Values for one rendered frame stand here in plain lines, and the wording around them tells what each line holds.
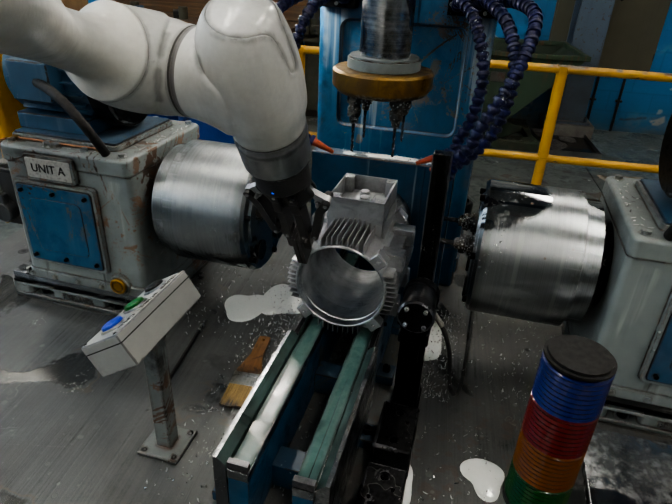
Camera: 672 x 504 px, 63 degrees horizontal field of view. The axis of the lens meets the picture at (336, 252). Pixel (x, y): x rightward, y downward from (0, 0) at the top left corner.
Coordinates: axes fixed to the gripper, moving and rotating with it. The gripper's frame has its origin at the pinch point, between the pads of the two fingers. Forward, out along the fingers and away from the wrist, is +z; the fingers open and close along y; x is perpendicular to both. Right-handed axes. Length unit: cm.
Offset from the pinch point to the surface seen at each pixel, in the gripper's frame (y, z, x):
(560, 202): -39.2, 4.6, -19.5
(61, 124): 56, 0, -18
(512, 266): -33.1, 8.2, -7.7
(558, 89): -59, 134, -200
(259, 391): 1.0, 7.1, 22.3
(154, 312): 14.3, -7.2, 19.0
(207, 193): 22.8, 5.7, -10.8
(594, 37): -110, 270, -435
